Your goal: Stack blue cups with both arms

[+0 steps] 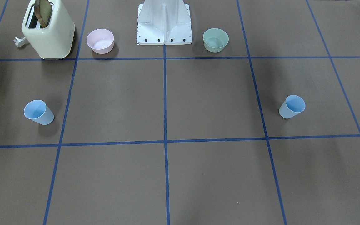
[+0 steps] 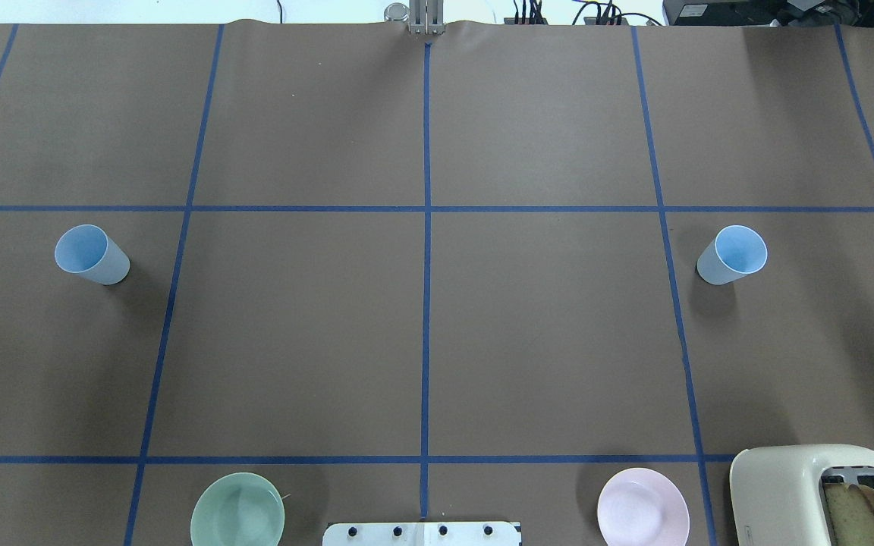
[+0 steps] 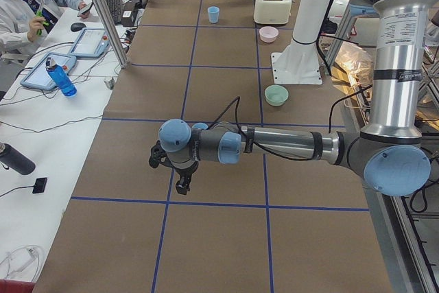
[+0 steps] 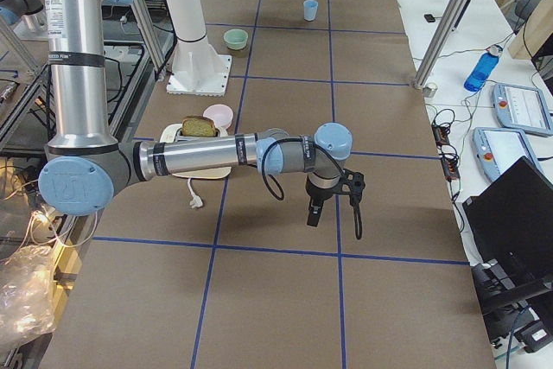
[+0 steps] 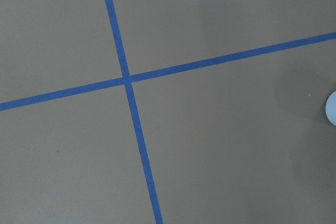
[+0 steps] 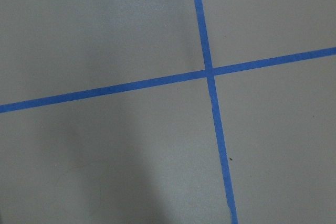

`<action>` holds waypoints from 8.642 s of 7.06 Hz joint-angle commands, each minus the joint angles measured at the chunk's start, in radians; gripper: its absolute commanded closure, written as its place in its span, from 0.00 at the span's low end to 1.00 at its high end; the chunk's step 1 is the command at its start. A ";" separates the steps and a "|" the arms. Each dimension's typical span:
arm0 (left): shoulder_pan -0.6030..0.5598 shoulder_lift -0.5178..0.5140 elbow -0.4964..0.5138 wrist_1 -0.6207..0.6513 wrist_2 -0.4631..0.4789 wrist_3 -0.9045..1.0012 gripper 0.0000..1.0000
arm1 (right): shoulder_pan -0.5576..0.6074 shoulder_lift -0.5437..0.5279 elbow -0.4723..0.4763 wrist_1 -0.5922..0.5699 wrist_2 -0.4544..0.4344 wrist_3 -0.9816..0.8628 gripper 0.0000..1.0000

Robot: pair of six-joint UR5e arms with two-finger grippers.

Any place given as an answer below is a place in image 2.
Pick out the cream toaster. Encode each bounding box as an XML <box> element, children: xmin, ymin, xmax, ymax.
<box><xmin>729</xmin><ymin>444</ymin><xmax>874</xmax><ymax>545</ymax></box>

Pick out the black monitor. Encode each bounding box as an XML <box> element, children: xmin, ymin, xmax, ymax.
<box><xmin>662</xmin><ymin>1</ymin><xmax>874</xmax><ymax>28</ymax></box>

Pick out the toast slice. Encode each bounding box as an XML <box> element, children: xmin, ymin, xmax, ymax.
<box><xmin>823</xmin><ymin>483</ymin><xmax>874</xmax><ymax>545</ymax></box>

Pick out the aluminium frame post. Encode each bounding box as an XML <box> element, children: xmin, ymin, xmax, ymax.
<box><xmin>408</xmin><ymin>0</ymin><xmax>446</xmax><ymax>36</ymax></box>

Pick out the pink bowl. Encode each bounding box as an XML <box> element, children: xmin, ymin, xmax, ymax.
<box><xmin>596</xmin><ymin>467</ymin><xmax>690</xmax><ymax>545</ymax></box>

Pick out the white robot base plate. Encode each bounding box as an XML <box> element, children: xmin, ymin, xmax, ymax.
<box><xmin>322</xmin><ymin>521</ymin><xmax>523</xmax><ymax>545</ymax></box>

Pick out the light blue cup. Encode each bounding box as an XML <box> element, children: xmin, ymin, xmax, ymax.
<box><xmin>695</xmin><ymin>224</ymin><xmax>768</xmax><ymax>286</ymax></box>
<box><xmin>53</xmin><ymin>224</ymin><xmax>130</xmax><ymax>286</ymax></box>

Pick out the green bowl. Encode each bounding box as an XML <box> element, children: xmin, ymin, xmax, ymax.
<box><xmin>190</xmin><ymin>472</ymin><xmax>287</xmax><ymax>545</ymax></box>

